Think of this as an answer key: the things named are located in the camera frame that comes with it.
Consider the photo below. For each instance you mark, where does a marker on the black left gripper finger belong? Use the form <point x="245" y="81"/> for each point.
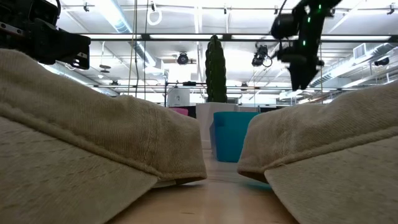
<point x="76" y="46"/>

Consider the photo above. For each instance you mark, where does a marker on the pink translucent plastic bin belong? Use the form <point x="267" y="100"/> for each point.
<point x="179" y="111"/>

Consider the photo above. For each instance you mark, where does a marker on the beige baseball cap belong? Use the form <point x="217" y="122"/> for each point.
<point x="93" y="149"/>
<point x="326" y="155"/>

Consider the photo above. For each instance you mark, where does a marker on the blue translucent plastic bin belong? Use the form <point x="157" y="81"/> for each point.
<point x="231" y="137"/>

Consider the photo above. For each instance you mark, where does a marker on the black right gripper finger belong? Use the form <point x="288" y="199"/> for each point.
<point x="295" y="79"/>
<point x="309" y="76"/>

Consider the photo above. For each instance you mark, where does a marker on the white faceted plant pot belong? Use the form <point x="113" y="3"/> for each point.
<point x="205" y="124"/>

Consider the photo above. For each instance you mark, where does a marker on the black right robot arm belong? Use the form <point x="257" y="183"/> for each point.
<point x="314" y="18"/>

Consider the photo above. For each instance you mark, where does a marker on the black overhead frame bar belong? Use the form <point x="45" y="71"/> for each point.
<point x="146" y="36"/>

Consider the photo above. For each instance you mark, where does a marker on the white box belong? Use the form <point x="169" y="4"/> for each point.
<point x="178" y="97"/>

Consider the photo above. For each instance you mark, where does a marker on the black overhead camera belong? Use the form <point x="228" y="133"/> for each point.
<point x="259" y="56"/>

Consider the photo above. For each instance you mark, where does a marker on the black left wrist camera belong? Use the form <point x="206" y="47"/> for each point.
<point x="25" y="9"/>

